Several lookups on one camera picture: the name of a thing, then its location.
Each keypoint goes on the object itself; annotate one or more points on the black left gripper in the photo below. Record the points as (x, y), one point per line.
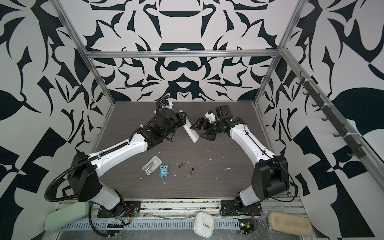
(177, 115)

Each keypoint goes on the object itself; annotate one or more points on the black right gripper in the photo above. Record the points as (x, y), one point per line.
(202, 121)

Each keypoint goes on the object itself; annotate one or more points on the white remote control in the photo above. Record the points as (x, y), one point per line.
(192, 133)

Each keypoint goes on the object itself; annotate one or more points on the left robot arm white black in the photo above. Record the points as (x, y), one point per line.
(85, 178)

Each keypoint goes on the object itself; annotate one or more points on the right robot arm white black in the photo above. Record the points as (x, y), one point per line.
(271, 173)

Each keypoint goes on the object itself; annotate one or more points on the white battery cover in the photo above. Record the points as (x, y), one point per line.
(152, 165)

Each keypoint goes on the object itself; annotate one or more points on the blue owl toy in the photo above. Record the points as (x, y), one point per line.
(163, 170)

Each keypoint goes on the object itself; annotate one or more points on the white square clock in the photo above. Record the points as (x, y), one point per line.
(204, 225)

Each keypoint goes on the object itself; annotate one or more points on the small green circuit board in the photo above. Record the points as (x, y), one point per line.
(246, 226)

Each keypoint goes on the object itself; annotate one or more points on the beige foam pad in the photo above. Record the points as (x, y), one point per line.
(290, 224)

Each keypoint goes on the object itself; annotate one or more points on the green foam pad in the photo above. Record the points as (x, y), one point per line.
(65, 216)

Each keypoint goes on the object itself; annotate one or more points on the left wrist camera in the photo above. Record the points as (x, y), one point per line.
(166, 104)

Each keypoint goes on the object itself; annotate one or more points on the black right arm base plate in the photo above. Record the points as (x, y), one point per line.
(232, 208)

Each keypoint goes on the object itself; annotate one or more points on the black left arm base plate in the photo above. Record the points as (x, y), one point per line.
(128, 209)

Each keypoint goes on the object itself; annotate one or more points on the aluminium frame top bar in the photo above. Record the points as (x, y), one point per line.
(180, 54)

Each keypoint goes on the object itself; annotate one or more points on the aluminium frame corner post right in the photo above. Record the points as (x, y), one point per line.
(286, 37)

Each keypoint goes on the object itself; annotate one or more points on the aluminium frame corner post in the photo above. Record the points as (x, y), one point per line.
(286, 37)
(80, 72)

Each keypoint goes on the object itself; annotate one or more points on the white slotted cable duct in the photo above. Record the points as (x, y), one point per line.
(158, 224)

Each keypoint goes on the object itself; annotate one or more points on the aluminium frame corner post left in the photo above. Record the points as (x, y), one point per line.
(80, 72)

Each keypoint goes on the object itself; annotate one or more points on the black hook rail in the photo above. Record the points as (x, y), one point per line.
(333, 115)

